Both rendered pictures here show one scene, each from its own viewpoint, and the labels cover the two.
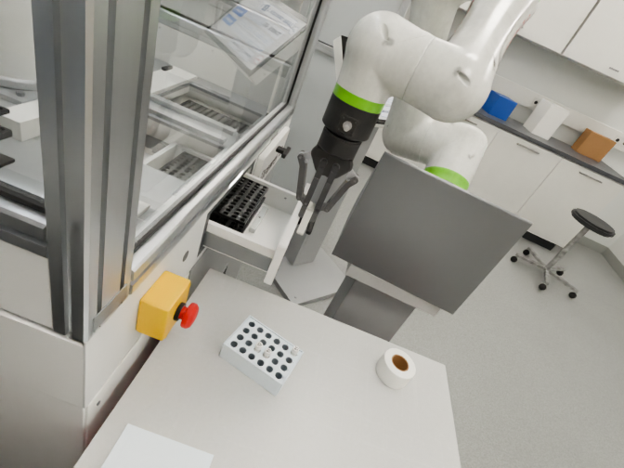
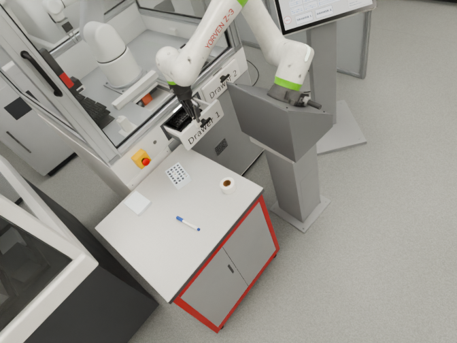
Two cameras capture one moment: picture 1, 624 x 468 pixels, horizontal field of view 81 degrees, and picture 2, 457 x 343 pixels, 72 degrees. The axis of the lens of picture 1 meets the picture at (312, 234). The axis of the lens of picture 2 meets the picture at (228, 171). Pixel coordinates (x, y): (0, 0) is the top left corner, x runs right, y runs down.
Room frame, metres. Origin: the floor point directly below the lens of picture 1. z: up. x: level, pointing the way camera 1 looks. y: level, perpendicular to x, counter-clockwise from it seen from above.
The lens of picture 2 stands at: (0.13, -1.08, 1.92)
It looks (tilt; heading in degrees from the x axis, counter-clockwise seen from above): 49 degrees down; 62
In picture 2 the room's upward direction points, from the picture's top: 23 degrees counter-clockwise
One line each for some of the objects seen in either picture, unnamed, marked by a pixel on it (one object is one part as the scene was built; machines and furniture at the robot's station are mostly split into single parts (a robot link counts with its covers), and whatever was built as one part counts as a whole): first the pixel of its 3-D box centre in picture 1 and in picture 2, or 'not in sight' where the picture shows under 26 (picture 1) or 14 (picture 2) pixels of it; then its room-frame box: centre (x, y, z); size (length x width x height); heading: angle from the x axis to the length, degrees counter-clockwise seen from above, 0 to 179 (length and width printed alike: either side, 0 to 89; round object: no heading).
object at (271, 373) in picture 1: (262, 353); (178, 175); (0.42, -0.01, 0.78); 0.12 x 0.08 x 0.04; 78
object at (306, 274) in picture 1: (333, 196); (324, 76); (1.66, -0.02, 0.51); 0.50 x 0.45 x 1.02; 50
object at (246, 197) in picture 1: (209, 196); (177, 113); (0.68, 0.25, 0.87); 0.22 x 0.18 x 0.06; 93
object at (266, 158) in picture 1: (270, 156); (221, 81); (1.00, 0.21, 0.87); 0.29 x 0.02 x 0.11; 3
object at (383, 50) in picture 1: (379, 62); (171, 64); (0.66, 0.02, 1.26); 0.13 x 0.11 x 0.14; 80
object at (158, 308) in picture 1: (165, 305); (141, 158); (0.36, 0.16, 0.88); 0.07 x 0.05 x 0.07; 3
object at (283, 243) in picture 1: (291, 228); (202, 124); (0.69, 0.05, 0.87); 0.29 x 0.02 x 0.11; 3
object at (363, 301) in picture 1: (348, 332); (294, 173); (0.96, -0.27, 0.38); 0.30 x 0.30 x 0.76; 89
